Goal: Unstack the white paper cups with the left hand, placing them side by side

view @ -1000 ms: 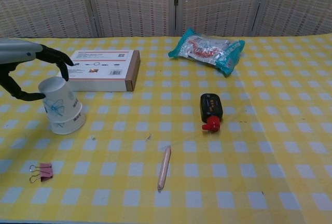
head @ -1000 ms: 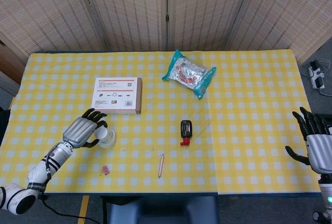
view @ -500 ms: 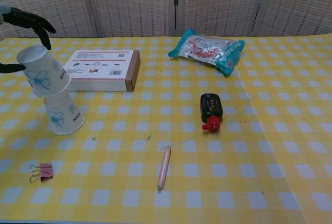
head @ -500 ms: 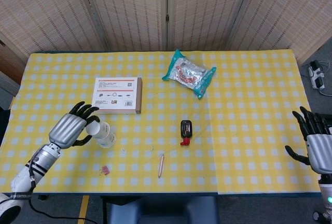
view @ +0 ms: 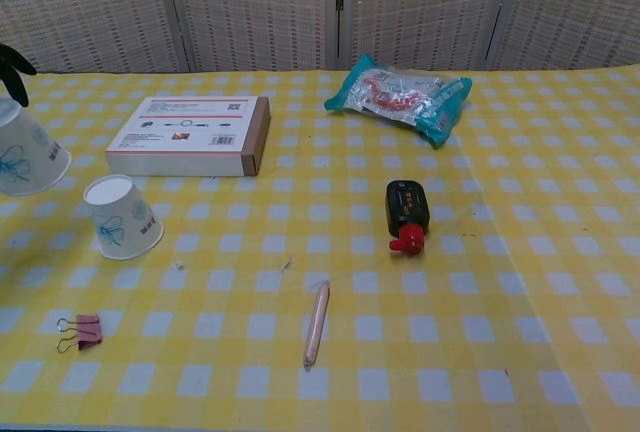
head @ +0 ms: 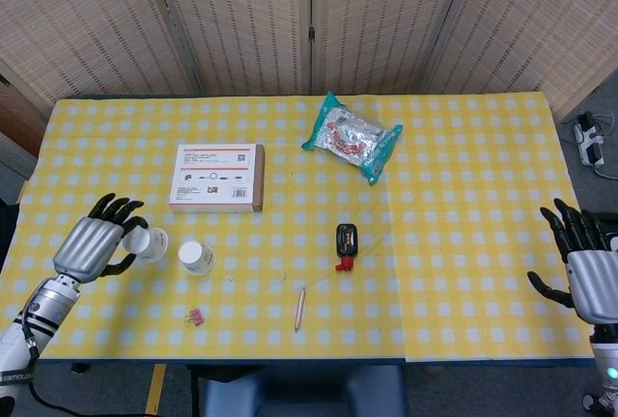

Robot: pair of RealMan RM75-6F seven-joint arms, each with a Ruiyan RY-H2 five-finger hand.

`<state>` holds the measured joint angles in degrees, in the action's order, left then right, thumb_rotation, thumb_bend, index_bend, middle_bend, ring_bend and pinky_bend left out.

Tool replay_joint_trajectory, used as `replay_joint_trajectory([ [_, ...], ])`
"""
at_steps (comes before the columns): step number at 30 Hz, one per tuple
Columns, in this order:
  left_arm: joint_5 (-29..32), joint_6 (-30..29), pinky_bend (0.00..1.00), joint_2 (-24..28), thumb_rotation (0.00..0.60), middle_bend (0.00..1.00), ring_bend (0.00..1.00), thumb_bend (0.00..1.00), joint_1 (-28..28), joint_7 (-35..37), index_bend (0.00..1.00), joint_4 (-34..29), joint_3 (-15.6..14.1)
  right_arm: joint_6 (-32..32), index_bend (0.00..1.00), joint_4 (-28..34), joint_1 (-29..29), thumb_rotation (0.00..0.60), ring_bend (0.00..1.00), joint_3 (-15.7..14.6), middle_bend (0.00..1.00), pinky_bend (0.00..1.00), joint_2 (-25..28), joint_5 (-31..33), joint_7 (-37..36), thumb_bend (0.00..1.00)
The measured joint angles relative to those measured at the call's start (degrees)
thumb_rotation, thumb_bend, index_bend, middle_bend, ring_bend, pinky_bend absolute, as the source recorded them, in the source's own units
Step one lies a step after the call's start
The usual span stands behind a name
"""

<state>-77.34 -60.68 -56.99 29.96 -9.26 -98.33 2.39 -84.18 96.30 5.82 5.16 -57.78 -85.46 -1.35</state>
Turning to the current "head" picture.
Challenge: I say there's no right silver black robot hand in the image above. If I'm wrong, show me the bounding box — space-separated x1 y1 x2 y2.
526 198 618 325

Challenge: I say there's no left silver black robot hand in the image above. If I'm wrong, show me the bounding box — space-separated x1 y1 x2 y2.
51 193 150 286

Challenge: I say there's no white paper cup blue flower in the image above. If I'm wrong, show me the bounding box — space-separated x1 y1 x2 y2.
123 227 169 264
177 240 217 277

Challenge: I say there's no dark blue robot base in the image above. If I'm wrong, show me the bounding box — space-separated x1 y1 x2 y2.
199 365 409 417

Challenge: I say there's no yellow white checkered tablecloth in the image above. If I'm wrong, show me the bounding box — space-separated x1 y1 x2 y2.
0 92 596 365

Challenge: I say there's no white flat cardboard box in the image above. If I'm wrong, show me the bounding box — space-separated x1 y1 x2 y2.
168 143 266 213

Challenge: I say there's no white power strip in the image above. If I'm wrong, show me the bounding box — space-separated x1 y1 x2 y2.
573 111 606 167

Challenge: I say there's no brown wooden board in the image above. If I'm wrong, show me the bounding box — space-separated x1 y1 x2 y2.
0 71 49 157

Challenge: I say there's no pink pencil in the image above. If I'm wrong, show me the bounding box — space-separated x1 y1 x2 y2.
294 287 307 333

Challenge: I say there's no black bottle red cap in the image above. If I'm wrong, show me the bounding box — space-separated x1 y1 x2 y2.
335 223 359 273

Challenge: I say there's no beige woven folding screen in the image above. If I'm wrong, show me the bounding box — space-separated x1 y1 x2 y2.
0 0 618 119

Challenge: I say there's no teal silver snack bag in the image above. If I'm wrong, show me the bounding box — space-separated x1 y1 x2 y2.
301 91 404 186

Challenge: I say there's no white power cable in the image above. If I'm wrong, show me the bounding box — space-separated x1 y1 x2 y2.
591 112 618 180

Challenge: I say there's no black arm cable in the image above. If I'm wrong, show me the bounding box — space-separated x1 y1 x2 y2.
13 310 83 417

